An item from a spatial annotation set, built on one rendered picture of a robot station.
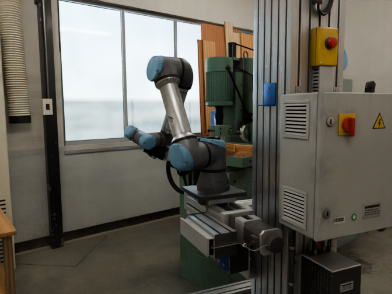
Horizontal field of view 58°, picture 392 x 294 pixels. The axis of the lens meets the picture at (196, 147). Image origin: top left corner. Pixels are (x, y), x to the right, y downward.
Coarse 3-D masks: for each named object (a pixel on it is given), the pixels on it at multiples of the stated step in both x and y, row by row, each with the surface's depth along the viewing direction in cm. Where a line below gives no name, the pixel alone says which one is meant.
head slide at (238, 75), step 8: (240, 72) 234; (240, 80) 235; (240, 88) 235; (240, 104) 237; (224, 112) 240; (232, 112) 235; (240, 112) 237; (224, 120) 241; (232, 120) 236; (240, 120) 238; (232, 128) 236
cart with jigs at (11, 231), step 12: (0, 216) 217; (0, 228) 195; (12, 228) 195; (12, 252) 193; (0, 264) 229; (12, 264) 194; (0, 276) 212; (12, 276) 194; (0, 288) 198; (12, 288) 195
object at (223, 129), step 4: (212, 128) 231; (216, 128) 228; (220, 128) 228; (224, 128) 232; (228, 128) 235; (212, 132) 231; (216, 132) 228; (220, 132) 229; (224, 132) 232; (228, 132) 235
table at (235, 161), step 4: (228, 156) 208; (232, 156) 206; (236, 156) 206; (248, 156) 206; (252, 156) 208; (228, 160) 209; (232, 160) 207; (236, 160) 204; (240, 160) 202; (244, 160) 203; (248, 160) 206; (252, 160) 208; (228, 164) 209; (232, 164) 207; (236, 164) 205; (240, 164) 203; (244, 164) 203; (248, 164) 206; (252, 164) 209
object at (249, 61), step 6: (246, 60) 235; (252, 60) 236; (246, 66) 236; (252, 66) 236; (252, 72) 237; (246, 78) 236; (246, 84) 237; (252, 84) 238; (246, 90) 237; (246, 96) 238; (246, 102) 238; (228, 138) 252; (234, 138) 248; (240, 138) 244
